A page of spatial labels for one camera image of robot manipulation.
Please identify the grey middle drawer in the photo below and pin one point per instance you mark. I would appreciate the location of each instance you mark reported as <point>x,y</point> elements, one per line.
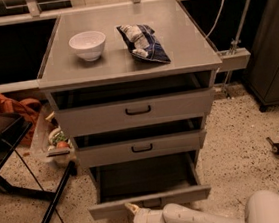
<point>141,142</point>

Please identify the black side table stand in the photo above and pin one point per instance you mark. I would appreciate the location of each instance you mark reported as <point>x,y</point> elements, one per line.
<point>13,129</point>

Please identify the dark grey cabinet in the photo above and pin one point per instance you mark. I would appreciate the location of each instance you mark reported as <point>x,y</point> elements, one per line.
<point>262,73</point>

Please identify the blue white chip bag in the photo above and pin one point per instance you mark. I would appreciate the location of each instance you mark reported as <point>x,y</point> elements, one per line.
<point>142,43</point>

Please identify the grey drawer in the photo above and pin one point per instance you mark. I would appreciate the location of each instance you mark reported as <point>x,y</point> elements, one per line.
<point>148,183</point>
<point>99,109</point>
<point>141,142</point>

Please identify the orange brown bag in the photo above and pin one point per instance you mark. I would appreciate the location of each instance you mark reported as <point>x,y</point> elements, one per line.
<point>28,108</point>

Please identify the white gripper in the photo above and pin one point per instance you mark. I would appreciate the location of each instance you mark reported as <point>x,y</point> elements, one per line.
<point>144,220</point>

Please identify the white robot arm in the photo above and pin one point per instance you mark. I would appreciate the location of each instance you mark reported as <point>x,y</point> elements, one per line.
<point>261,207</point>

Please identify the grey top drawer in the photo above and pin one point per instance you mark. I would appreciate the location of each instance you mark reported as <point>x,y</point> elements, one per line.
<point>99,109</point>

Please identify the white ceramic bowl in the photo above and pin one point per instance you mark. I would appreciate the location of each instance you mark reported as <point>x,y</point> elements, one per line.
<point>88,45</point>

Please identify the clear plastic bin with food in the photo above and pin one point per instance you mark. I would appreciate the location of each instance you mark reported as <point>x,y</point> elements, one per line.
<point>50,145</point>

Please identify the grey bottom drawer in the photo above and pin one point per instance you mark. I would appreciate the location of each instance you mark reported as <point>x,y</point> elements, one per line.
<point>148,183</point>

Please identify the metal pole stand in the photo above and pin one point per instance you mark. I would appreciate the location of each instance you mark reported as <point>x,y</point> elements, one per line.
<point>233,48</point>

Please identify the grey drawer cabinet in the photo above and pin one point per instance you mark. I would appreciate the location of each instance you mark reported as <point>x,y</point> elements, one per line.
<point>188,50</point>

